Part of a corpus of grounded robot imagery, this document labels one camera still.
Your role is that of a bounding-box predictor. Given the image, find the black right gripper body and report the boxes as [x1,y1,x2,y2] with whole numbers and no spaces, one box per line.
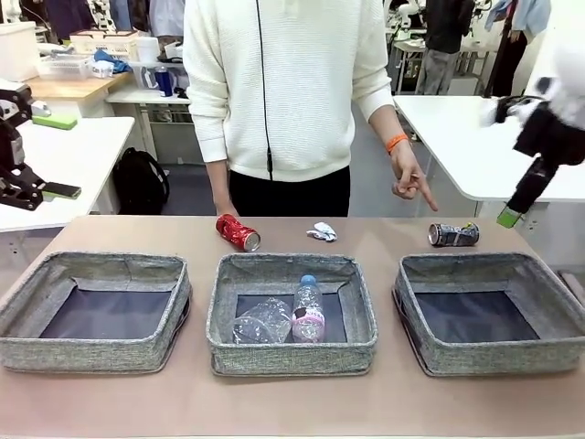
[512,98,585,166]

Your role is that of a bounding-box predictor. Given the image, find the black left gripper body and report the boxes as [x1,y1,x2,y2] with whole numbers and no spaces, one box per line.
[0,82,36,177]

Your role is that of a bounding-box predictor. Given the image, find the crushed dark drink can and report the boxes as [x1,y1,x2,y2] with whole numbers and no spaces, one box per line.
[428,221,481,248]

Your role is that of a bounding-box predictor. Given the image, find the crushed red soda can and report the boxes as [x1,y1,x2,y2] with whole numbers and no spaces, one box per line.
[215,213,261,252]

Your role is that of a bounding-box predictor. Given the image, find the white paper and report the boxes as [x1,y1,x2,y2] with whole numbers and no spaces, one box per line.
[306,221,338,242]

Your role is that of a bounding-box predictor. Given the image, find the pink label water bottle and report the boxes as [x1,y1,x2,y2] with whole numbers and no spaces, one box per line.
[291,273,326,343]

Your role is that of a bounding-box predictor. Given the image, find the crushed clear plastic bottle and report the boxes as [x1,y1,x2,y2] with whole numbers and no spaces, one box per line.
[231,296,293,345]

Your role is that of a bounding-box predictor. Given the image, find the person's left forearm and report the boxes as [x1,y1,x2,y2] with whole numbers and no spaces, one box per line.
[367,102,408,152]

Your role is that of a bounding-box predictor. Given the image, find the person's right forearm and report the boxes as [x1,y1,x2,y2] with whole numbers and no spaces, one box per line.
[207,159,230,201]

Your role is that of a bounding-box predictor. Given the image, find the person's left hand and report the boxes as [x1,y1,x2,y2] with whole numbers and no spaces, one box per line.
[390,142,440,212]

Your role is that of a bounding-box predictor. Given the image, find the person's right hand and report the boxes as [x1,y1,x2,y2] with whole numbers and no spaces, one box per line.
[213,196,237,218]

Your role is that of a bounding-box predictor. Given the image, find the wooden table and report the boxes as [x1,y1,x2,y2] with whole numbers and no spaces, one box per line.
[22,70,133,120]

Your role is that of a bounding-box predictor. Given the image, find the white side table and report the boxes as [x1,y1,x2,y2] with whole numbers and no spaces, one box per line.
[0,116,137,232]
[392,94,585,202]

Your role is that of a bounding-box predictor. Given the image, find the white mesh basket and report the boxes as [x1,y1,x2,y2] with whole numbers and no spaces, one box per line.
[36,54,95,81]

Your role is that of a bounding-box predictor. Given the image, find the white storage bin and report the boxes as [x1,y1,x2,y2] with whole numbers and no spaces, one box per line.
[0,21,40,82]

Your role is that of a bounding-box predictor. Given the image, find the blue cloth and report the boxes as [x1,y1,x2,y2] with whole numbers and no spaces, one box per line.
[93,48,133,74]

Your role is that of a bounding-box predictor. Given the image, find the beige slotted basket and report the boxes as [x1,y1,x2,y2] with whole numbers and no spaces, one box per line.
[69,29,141,60]

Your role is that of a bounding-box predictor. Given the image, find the black backpack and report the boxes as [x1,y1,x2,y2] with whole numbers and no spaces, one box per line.
[112,146,171,215]

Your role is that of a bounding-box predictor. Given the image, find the blue bottle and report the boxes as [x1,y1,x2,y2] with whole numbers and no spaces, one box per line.
[154,66,175,98]

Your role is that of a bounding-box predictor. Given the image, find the white round jar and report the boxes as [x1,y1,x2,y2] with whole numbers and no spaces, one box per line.
[135,36,160,63]

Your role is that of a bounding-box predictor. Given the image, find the clear storage box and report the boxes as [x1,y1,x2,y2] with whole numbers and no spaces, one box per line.
[132,61,191,92]

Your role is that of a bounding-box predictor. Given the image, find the orange wristband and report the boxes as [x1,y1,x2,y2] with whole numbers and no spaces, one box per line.
[385,133,410,155]

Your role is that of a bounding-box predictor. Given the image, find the person in dark jacket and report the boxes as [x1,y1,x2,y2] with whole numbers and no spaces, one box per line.
[418,0,476,96]

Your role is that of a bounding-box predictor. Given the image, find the grey fabric basket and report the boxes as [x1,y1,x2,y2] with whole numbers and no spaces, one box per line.
[0,251,193,374]
[392,253,578,377]
[206,252,379,377]

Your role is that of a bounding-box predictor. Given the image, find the white knit sweater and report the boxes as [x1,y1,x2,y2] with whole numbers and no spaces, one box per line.
[182,0,398,182]

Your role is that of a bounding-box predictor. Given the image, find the black trousers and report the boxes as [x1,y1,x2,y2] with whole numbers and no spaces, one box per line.
[228,165,352,217]

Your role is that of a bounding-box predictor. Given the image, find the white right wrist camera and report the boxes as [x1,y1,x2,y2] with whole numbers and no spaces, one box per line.
[479,77,557,129]

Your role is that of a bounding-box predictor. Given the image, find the black hanging cord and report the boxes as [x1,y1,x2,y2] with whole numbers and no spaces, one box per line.
[255,0,274,182]

